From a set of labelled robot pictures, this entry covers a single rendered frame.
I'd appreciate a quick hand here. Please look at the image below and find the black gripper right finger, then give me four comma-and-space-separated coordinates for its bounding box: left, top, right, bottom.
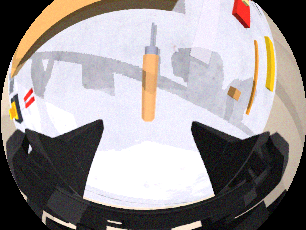
190, 122, 270, 195

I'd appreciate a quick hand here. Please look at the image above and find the cream floor panel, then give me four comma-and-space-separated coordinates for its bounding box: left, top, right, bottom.
11, 0, 178, 78

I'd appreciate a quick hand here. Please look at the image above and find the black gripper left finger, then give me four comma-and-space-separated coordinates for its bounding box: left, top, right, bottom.
25, 119, 104, 197

